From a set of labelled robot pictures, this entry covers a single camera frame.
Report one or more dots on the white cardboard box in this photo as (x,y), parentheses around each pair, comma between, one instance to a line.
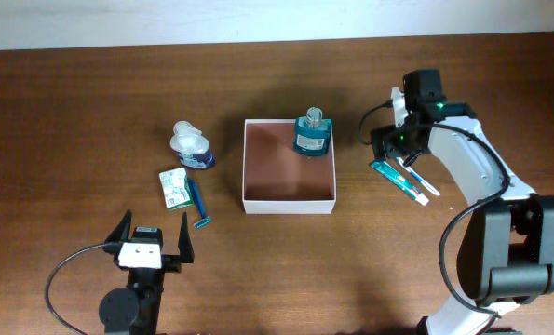
(276,179)

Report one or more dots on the blue white toothbrush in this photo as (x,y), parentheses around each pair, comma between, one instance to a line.
(428,186)

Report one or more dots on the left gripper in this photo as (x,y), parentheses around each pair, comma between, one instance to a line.
(173,262)

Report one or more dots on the clear cap deodorant bottle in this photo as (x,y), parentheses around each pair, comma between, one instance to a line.
(191,147)

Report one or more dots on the green toothpaste tube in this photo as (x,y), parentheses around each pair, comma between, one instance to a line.
(397,179)

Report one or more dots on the green white packet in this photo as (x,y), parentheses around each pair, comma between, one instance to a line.
(175,188)

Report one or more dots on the blue mouthwash bottle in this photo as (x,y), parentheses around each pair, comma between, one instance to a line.
(312,133)

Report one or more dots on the blue disposable razor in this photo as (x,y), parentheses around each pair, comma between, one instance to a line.
(205,219)

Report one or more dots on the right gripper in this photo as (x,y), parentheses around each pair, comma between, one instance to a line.
(393,146)

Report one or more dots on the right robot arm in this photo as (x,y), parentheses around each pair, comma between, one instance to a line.
(498,253)

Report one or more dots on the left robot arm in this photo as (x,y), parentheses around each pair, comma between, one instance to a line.
(134,308)

